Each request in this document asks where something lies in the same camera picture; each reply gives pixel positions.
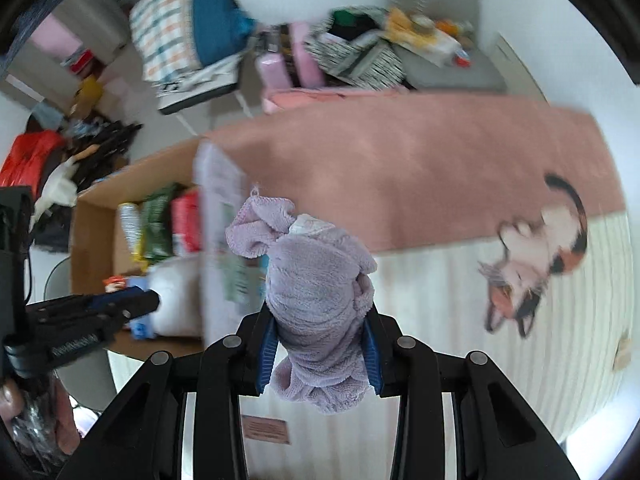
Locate pink suitcase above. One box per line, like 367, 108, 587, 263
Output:
252, 21, 327, 92

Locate silver and yellow snack packet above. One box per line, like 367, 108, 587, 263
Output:
117, 202, 147, 262

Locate blue and white tube packet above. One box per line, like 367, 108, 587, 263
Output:
127, 310, 157, 342

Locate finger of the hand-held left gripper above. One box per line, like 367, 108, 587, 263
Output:
97, 291, 161, 333
25, 287, 148, 323

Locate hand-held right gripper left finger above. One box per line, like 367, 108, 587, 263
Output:
55, 307, 281, 480

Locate grey padded chair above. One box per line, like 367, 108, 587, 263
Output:
382, 0, 508, 93

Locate black folded stroller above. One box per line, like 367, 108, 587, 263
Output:
30, 119, 144, 252

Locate green snack packet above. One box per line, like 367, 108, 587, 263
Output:
135, 182, 187, 267

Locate plaid quilt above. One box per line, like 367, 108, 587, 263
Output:
129, 0, 202, 86

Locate blue folded bedding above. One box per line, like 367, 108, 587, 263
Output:
191, 0, 257, 68

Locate white pillow packet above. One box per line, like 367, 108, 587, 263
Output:
147, 255, 207, 337

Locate white leaning board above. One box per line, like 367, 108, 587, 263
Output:
492, 32, 552, 107

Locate purple towel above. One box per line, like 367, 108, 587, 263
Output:
225, 187, 378, 415

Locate person's left hand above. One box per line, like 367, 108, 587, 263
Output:
0, 377, 22, 421

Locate white goose plush toy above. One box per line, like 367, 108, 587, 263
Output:
29, 145, 102, 232

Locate red snack packet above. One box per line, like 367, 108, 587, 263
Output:
171, 187, 203, 256

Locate yellow plastic bag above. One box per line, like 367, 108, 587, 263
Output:
385, 7, 418, 43

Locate plain grey chair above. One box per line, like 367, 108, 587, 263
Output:
42, 255, 118, 411

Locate black and white patterned bag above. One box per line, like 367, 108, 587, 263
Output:
305, 6, 407, 92

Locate orange plastic bag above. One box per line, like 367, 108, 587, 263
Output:
0, 130, 67, 189

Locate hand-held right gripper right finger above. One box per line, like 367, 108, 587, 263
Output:
360, 310, 583, 480

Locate pink striped cat-print rug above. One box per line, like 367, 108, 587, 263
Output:
107, 85, 633, 480

